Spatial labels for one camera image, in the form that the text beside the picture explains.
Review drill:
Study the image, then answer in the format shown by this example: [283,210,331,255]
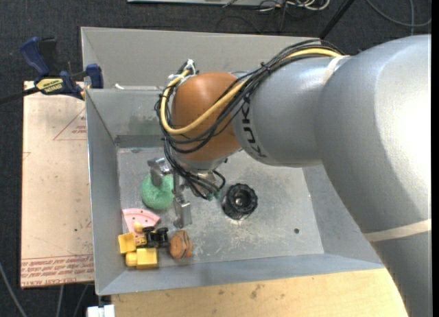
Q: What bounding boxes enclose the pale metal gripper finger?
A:
[147,156,170,187]
[173,200,193,230]

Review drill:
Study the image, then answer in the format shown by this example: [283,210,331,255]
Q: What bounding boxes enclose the green foam ball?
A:
[141,171,175,212]

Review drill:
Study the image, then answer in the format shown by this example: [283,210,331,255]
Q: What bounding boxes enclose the orange-brown striped toy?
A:
[168,229,194,260]

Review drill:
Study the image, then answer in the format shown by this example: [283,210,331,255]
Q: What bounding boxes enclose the black ribbed round cap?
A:
[220,183,259,221]

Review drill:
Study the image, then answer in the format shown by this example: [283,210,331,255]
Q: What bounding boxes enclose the pink toy slice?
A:
[121,207,162,233]

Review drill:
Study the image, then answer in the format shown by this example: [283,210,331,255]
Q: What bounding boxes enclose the yellow toy truck, black wheels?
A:
[117,221,169,270]

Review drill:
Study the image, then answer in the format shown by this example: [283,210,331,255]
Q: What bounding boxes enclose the grey metal bin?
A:
[80,26,385,297]

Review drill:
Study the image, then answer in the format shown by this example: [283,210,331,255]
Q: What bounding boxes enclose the brown cardboard board, red print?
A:
[20,80,95,290]

